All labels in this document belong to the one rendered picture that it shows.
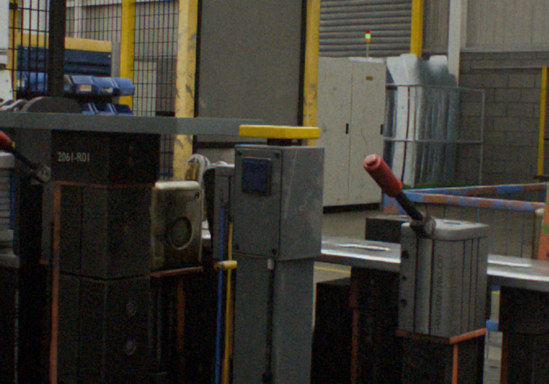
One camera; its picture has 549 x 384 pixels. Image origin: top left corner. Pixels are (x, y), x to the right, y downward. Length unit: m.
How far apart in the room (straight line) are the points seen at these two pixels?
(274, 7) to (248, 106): 0.51
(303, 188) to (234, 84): 3.89
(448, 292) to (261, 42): 4.02
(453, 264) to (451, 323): 0.06
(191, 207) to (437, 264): 0.42
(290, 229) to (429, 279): 0.17
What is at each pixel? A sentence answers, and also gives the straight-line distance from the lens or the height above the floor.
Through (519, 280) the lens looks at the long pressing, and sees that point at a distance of 1.21.
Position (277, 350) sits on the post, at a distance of 1.06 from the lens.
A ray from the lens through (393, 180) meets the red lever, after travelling 1.05.
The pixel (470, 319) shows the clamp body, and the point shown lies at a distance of 1.17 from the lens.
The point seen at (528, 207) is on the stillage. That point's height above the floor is 0.93.
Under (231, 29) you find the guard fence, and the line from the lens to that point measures 4.91.
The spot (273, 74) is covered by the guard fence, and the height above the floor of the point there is 1.39.
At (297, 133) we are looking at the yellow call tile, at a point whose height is 1.15.
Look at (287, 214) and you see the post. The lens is 1.04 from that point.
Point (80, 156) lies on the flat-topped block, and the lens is 1.22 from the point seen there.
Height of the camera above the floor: 1.16
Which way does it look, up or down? 3 degrees down
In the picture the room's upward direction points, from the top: 2 degrees clockwise
